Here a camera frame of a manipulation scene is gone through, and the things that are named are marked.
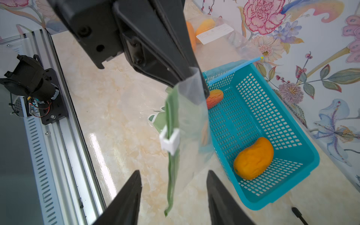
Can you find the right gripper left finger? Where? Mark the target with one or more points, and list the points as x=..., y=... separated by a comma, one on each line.
x=125, y=207

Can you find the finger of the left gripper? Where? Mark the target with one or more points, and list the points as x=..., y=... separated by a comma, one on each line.
x=155, y=39

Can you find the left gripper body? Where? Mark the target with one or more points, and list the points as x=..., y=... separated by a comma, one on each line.
x=93, y=25

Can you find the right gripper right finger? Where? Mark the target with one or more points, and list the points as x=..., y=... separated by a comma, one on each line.
x=223, y=209

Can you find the large orange mango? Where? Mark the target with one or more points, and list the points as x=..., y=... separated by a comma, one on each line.
x=192, y=35

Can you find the clear zip-top bag blue zipper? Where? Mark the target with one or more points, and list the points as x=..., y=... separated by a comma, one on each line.
x=222, y=50

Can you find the small red-yellow mango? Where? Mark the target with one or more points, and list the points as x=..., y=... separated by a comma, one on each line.
x=214, y=98

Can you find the small yellow mango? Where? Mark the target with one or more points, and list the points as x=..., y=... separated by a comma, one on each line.
x=204, y=26

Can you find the teal plastic basket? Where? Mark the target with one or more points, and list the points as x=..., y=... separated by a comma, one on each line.
x=249, y=110

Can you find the aluminium rail front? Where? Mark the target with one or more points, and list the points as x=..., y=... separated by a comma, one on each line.
x=47, y=176

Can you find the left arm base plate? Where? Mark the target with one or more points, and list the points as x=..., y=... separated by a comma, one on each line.
x=53, y=98

